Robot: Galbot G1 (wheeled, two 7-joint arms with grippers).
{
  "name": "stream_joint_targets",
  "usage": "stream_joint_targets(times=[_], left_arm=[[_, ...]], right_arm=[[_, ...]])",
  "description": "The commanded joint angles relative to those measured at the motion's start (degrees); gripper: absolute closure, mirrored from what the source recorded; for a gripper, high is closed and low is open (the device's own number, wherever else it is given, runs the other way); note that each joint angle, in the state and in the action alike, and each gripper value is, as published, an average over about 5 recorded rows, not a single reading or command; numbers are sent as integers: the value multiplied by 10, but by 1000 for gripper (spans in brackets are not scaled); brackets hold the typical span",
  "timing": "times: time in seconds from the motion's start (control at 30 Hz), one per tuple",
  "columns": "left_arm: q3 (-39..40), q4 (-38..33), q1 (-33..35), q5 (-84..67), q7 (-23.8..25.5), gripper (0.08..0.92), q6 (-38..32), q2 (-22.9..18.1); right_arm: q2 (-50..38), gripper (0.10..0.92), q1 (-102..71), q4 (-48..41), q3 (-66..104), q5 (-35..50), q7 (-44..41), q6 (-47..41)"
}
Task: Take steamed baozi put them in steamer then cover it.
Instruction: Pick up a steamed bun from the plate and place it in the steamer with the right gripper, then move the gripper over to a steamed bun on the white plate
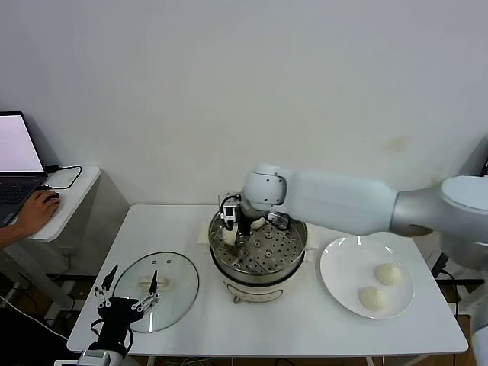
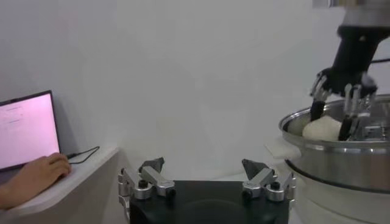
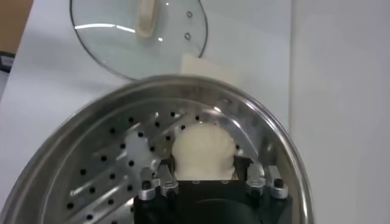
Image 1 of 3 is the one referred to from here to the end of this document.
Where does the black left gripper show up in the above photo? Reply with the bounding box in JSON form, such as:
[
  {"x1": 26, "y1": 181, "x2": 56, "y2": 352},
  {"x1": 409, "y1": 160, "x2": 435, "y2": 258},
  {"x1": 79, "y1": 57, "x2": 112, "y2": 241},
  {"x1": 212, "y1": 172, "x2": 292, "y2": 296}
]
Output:
[{"x1": 94, "y1": 265, "x2": 160, "y2": 350}]

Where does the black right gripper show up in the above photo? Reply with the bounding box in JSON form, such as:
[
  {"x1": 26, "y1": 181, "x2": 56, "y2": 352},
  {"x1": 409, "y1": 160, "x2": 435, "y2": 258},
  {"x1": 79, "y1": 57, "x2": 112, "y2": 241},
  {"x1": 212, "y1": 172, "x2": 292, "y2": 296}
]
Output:
[{"x1": 236, "y1": 205, "x2": 255, "y2": 245}]

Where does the round glass pot lid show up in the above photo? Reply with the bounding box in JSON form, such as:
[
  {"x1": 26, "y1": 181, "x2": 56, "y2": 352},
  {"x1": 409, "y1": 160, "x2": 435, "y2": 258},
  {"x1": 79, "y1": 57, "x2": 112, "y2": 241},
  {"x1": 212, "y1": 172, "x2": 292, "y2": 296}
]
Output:
[{"x1": 113, "y1": 251, "x2": 201, "y2": 333}]

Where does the person's bare forearm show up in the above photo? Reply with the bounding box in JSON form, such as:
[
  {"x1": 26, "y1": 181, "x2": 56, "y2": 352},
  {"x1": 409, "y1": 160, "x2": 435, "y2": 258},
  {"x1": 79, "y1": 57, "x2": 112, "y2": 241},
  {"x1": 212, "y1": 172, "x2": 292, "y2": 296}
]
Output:
[{"x1": 0, "y1": 223, "x2": 27, "y2": 251}]

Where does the stainless steel steamer basket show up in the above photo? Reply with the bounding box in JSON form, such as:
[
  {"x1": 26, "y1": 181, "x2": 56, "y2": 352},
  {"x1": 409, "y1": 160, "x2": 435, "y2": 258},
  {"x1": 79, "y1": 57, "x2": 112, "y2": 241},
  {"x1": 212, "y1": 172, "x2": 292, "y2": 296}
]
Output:
[{"x1": 208, "y1": 207, "x2": 308, "y2": 276}]

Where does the person's bare hand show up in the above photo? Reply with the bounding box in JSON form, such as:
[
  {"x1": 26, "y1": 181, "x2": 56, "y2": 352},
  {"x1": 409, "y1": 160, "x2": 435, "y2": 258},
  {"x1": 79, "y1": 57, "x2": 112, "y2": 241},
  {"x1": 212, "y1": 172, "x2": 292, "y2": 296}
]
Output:
[{"x1": 13, "y1": 190, "x2": 62, "y2": 238}]

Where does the white rounded side table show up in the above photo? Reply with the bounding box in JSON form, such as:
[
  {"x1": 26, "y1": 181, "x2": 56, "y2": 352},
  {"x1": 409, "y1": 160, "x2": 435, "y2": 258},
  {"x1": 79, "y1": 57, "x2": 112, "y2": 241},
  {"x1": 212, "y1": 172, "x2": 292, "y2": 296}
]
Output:
[{"x1": 0, "y1": 166, "x2": 102, "y2": 310}]

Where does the white round plate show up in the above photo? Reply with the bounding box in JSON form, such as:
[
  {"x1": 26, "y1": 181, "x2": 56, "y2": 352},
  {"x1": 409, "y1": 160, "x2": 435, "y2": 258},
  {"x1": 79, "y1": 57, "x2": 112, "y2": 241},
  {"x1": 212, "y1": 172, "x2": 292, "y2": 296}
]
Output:
[{"x1": 319, "y1": 235, "x2": 416, "y2": 319}]

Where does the dark laptop with lit screen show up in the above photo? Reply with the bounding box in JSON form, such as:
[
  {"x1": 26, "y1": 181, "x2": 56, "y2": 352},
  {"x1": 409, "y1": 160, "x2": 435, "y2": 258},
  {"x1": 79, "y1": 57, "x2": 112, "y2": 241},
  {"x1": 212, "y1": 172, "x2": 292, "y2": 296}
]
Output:
[{"x1": 0, "y1": 111, "x2": 49, "y2": 229}]

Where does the white labelled side table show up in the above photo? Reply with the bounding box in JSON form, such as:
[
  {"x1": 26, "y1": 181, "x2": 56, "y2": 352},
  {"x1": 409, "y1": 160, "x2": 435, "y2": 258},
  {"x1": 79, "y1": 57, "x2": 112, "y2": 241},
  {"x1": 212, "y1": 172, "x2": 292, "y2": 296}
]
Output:
[{"x1": 453, "y1": 280, "x2": 481, "y2": 336}]

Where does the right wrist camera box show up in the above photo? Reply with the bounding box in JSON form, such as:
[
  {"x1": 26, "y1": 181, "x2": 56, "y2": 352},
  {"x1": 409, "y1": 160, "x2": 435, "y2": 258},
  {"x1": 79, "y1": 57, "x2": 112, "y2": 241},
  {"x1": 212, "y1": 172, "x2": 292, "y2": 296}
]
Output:
[{"x1": 220, "y1": 204, "x2": 239, "y2": 223}]

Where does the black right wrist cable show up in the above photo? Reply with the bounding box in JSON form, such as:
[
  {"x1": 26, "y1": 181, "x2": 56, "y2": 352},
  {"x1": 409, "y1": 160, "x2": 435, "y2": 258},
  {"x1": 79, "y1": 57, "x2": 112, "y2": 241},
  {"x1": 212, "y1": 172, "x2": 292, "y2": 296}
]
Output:
[{"x1": 217, "y1": 194, "x2": 245, "y2": 220}]

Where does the thin black looped cable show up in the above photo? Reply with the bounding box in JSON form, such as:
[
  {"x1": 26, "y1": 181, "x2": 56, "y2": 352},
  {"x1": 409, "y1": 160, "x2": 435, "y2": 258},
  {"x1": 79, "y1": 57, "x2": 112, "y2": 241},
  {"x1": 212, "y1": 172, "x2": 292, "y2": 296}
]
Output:
[{"x1": 40, "y1": 165, "x2": 83, "y2": 191}]

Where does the black power adapter with cable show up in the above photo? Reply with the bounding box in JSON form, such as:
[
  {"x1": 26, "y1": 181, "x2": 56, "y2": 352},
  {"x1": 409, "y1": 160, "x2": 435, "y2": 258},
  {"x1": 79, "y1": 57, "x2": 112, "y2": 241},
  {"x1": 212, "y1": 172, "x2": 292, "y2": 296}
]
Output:
[{"x1": 430, "y1": 251, "x2": 477, "y2": 317}]

